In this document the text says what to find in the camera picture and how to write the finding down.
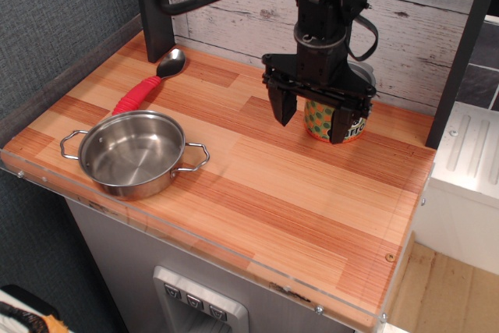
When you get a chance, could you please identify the dark left post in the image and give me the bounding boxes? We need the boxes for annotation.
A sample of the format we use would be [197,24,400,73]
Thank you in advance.
[138,0,175,62]

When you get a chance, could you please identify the clear acrylic table guard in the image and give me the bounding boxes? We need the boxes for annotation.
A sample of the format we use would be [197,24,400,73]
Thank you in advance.
[2,140,434,332]

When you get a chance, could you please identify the peas and carrots can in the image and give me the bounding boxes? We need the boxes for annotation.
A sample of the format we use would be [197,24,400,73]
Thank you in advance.
[302,61,377,144]

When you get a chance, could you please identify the grey ice dispenser panel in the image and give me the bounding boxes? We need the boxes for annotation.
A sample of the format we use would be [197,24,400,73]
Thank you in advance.
[153,266,250,332]

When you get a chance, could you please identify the black orange object corner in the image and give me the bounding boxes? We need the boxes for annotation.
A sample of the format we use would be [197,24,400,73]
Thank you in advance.
[1,285,71,332]

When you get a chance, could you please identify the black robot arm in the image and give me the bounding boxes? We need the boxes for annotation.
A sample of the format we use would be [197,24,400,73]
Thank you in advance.
[262,0,377,143]

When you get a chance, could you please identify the dark post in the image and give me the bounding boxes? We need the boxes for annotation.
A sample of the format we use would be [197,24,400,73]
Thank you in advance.
[425,0,491,150]
[138,0,175,62]

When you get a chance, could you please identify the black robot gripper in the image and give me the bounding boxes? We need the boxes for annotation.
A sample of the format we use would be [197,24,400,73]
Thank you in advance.
[262,34,377,144]

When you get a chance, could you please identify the dark right post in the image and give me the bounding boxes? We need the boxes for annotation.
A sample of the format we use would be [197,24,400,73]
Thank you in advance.
[425,0,491,150]

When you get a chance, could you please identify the stainless steel pot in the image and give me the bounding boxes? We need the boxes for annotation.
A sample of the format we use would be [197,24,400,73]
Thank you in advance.
[60,110,211,200]

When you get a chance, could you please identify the red handled metal spoon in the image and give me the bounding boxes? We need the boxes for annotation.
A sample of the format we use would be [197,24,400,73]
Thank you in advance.
[112,48,186,115]

